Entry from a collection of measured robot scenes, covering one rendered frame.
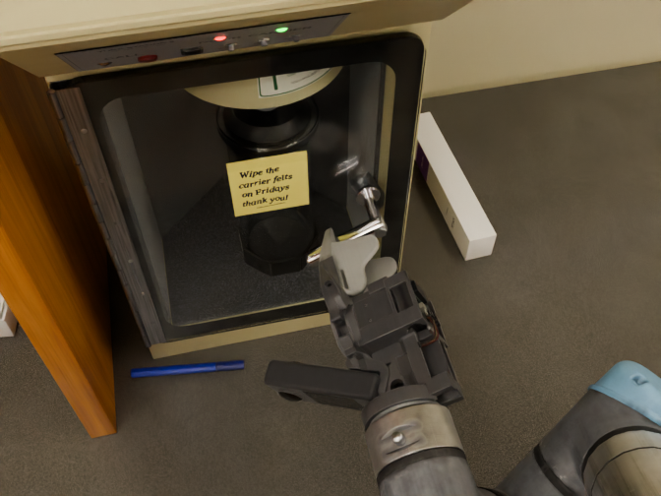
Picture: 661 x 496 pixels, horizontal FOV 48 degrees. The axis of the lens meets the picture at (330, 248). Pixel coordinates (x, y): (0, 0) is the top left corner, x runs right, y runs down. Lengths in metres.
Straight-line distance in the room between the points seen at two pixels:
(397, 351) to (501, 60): 0.77
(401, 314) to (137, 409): 0.42
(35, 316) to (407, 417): 0.35
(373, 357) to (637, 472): 0.24
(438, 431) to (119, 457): 0.44
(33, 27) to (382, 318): 0.36
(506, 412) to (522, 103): 0.57
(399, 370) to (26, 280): 0.33
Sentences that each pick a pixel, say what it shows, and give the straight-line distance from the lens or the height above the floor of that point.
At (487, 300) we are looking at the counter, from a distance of 1.02.
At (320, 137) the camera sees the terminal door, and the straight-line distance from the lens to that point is 0.69.
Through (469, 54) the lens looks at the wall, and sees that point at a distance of 1.29.
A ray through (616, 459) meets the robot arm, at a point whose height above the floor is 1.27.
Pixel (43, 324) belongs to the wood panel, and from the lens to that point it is 0.73.
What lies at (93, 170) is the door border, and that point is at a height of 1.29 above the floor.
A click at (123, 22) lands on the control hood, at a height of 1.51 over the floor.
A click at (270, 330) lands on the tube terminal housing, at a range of 0.95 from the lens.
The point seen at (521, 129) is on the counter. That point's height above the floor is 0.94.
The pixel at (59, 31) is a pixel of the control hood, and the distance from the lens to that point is 0.47.
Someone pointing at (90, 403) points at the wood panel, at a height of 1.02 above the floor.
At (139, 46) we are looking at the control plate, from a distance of 0.51.
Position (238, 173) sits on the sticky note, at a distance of 0.70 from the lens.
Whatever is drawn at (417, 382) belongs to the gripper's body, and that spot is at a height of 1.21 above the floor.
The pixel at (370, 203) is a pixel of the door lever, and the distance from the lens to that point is 0.75.
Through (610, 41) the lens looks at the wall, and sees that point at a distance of 1.42.
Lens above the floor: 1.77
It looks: 52 degrees down
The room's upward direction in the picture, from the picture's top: straight up
